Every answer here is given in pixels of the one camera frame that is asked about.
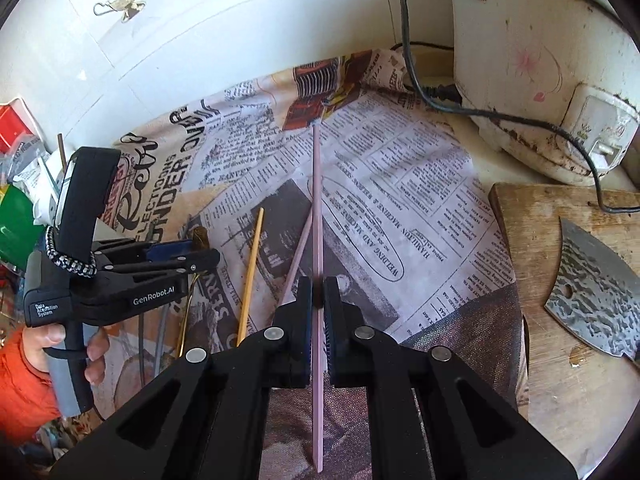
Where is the person's left hand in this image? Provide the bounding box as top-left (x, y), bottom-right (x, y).
top-left (22, 324), bottom-right (111, 386)

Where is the green plastic container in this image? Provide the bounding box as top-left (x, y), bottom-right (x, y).
top-left (0, 185), bottom-right (47, 269)

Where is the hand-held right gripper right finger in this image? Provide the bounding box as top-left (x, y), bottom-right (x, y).
top-left (322, 276), bottom-right (578, 480)

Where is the gold spoon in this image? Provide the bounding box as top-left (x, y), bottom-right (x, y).
top-left (177, 227), bottom-right (213, 359)

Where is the white rice cooker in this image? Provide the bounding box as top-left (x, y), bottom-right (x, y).
top-left (446, 0), bottom-right (640, 189)

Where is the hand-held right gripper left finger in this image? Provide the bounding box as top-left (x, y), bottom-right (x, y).
top-left (50, 275), bottom-right (316, 480)

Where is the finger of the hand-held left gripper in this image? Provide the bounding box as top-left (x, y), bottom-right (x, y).
top-left (94, 239), bottom-right (196, 262)
top-left (99, 249), bottom-right (221, 282)

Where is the yellow chopstick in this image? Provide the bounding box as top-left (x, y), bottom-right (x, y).
top-left (236, 206), bottom-right (265, 347)

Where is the person's left forearm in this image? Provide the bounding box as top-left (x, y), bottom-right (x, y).
top-left (0, 332), bottom-right (67, 447)

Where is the wooden cutting board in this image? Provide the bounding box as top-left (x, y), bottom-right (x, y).
top-left (488, 182), bottom-right (640, 467)

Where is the newspaper print tablecloth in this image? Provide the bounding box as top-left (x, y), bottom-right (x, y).
top-left (95, 49), bottom-right (531, 480)

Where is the hammered steel cleaver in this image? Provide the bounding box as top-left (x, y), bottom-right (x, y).
top-left (543, 218), bottom-right (640, 362)

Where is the pink chopstick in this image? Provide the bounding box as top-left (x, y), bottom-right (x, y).
top-left (310, 126), bottom-right (326, 474)
top-left (279, 211), bottom-right (315, 307)

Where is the black power cord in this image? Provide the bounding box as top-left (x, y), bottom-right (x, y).
top-left (389, 0), bottom-right (637, 214)

